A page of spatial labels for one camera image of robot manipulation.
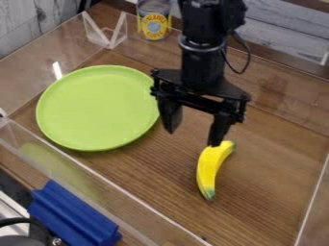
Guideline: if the yellow labelled tin can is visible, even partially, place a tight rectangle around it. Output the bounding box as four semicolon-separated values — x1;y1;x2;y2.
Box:
137;0;173;41

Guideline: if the green round plate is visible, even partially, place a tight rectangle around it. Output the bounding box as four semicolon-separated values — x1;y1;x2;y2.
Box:
37;65;158;152

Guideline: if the blue plastic block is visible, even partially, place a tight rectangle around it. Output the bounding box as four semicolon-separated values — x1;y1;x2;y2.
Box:
29;180;122;246

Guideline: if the clear acrylic front wall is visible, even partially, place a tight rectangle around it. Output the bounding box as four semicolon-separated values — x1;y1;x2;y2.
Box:
0;118;213;246

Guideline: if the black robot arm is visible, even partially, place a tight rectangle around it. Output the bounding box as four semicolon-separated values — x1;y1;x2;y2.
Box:
150;0;251;147

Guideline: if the black cable bottom left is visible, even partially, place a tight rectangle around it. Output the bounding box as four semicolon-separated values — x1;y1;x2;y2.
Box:
0;218;50;246

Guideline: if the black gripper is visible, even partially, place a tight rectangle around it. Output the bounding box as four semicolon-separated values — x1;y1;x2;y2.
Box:
150;42;251;147

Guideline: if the yellow toy banana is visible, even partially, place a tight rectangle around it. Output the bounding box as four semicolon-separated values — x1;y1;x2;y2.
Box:
197;140;237;201

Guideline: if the clear acrylic triangle bracket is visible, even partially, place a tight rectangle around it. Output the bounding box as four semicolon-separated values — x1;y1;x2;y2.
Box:
82;12;128;50

